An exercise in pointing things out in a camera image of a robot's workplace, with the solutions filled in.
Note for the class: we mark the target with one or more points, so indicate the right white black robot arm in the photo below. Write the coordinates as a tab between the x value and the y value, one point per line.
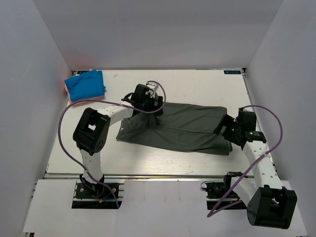
268	202

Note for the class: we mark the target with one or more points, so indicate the folded blue t-shirt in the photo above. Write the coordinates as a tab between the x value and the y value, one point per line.
85	85

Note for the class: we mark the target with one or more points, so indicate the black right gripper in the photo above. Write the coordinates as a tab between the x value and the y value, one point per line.
228	121

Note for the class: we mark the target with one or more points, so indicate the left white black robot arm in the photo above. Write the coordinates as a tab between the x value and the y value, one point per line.
91	133

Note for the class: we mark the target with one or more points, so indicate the white front cover board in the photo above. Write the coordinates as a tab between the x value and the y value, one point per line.
148	209

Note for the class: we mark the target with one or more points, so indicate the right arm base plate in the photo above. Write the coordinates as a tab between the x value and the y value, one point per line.
215	190

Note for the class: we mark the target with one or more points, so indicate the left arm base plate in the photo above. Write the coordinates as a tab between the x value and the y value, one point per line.
85	198

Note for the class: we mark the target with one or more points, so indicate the aluminium table frame rail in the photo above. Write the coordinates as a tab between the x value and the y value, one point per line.
256	103

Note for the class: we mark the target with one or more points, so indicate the blue logo sticker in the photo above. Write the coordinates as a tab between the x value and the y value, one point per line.
232	72

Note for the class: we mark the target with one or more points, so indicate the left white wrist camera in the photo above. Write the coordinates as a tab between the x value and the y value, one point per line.
153	87

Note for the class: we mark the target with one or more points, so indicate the folded pink t-shirt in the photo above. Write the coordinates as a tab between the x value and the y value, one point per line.
79	100

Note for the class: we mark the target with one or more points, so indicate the dark grey t-shirt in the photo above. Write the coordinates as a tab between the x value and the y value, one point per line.
181	128

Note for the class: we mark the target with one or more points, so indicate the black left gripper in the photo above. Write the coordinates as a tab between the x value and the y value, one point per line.
154	107

